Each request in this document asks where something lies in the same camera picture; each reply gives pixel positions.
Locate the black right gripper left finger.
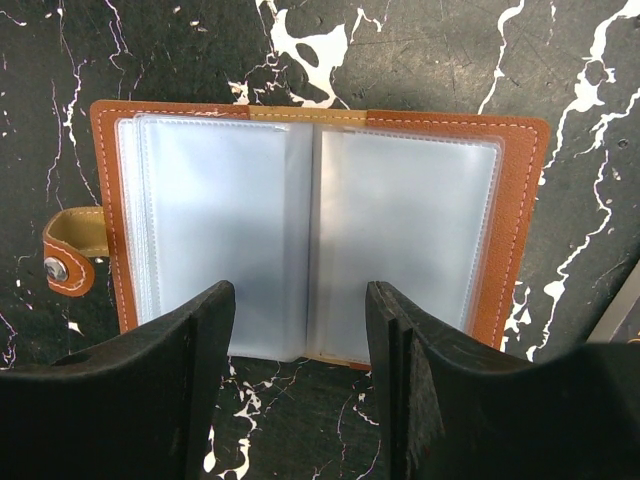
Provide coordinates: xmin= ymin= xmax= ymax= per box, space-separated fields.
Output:
xmin=1 ymin=281 xmax=235 ymax=479

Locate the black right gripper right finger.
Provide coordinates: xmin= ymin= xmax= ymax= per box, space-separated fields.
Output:
xmin=365 ymin=282 xmax=639 ymax=479

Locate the brown leather card holder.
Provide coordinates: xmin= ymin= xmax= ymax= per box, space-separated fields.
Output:
xmin=43 ymin=100 xmax=550 ymax=365

